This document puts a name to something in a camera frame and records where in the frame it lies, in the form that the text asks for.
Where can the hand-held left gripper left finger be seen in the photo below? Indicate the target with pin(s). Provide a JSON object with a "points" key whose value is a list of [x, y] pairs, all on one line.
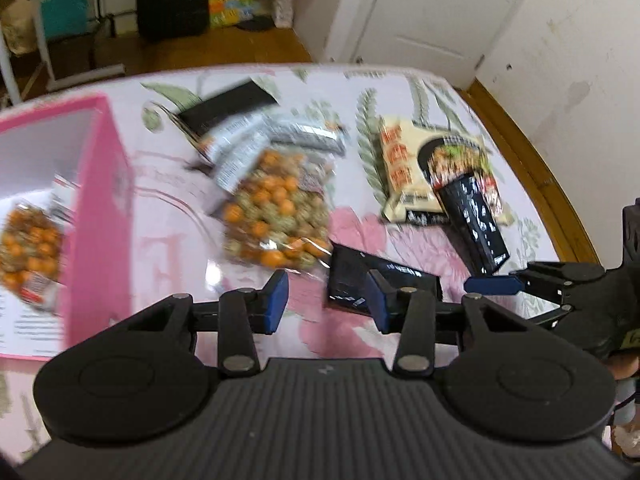
{"points": [[276, 302]]}

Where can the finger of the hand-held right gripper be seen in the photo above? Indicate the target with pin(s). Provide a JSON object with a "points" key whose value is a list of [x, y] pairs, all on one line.
{"points": [[492, 285], [550, 317]]}

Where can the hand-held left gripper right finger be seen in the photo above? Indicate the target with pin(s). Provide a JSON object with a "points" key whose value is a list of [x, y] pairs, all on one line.
{"points": [[380, 300]]}

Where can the small black snack packet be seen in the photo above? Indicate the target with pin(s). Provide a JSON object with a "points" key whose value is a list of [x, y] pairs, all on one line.
{"points": [[350, 275]]}

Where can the long black snack packet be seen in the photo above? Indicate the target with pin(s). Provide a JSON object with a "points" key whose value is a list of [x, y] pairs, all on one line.
{"points": [[475, 230]]}

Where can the orange coated peanut snack bag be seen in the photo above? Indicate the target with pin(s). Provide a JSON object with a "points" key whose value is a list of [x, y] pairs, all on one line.
{"points": [[270, 210], [30, 245]]}

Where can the beige instant noodle packet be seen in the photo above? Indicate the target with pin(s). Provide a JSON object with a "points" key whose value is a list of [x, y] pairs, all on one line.
{"points": [[400, 170]]}

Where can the pink cardboard box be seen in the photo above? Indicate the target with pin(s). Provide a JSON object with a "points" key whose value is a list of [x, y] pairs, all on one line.
{"points": [[100, 210]]}

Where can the person's right hand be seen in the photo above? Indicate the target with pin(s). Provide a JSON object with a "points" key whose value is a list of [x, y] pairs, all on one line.
{"points": [[622, 366]]}

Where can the floral pink bedsheet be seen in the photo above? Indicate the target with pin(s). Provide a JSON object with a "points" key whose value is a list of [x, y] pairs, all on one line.
{"points": [[165, 260]]}

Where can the white label snack packet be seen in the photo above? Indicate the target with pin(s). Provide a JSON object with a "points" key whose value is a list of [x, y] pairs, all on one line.
{"points": [[230, 152]]}

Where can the grey striped snack packet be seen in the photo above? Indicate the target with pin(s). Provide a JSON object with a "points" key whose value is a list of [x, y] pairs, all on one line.
{"points": [[307, 135]]}

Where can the flat black snack packet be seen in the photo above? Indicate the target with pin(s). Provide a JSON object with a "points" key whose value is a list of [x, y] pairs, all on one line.
{"points": [[227, 105]]}

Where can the dark round floor base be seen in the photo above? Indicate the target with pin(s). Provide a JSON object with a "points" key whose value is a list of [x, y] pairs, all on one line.
{"points": [[255, 24]]}

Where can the white door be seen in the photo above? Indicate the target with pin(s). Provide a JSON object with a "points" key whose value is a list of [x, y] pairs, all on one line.
{"points": [[440, 10]]}

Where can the white patterned bag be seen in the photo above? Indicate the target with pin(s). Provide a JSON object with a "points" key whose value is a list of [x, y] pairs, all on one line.
{"points": [[284, 0]]}

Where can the teal bag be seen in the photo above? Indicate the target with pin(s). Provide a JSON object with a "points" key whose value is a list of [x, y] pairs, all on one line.
{"points": [[62, 12]]}

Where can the beige cloth bag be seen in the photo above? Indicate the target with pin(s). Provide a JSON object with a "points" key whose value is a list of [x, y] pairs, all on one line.
{"points": [[15, 25]]}

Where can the wooden bed frame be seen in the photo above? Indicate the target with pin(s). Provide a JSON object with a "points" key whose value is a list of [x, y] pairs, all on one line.
{"points": [[540, 175]]}

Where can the white metal rack frame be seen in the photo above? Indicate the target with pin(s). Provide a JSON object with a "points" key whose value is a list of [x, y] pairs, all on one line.
{"points": [[42, 45]]}

